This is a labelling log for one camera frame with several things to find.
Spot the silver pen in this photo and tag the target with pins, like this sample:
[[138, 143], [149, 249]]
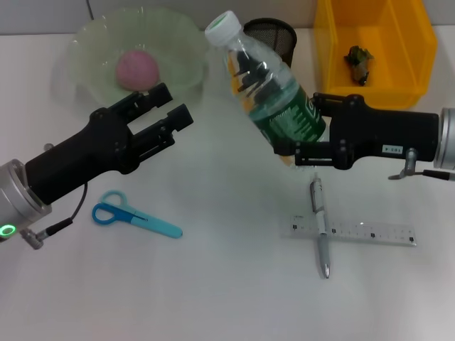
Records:
[[321, 220]]

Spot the pink peach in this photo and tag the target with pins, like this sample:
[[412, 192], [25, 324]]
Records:
[[136, 69]]

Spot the black mesh pen holder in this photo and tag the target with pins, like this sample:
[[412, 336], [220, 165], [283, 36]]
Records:
[[281, 39]]

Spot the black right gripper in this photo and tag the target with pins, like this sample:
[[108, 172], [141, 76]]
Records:
[[384, 131]]

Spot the clear plastic ruler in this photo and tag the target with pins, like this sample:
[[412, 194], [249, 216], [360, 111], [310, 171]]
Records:
[[355, 231]]

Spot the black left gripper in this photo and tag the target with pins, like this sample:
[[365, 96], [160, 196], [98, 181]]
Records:
[[89, 152]]

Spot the translucent green fruit plate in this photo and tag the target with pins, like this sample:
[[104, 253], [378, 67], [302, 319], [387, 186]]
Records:
[[170, 46]]

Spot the blue scissors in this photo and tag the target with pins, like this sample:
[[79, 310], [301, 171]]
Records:
[[156, 225]]

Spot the yellow plastic bin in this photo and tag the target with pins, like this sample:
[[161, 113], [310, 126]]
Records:
[[398, 71]]

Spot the green plastic wrapper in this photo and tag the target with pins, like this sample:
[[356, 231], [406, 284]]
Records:
[[359, 60]]

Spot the clear bottle green label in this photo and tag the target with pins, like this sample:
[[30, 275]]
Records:
[[284, 117]]

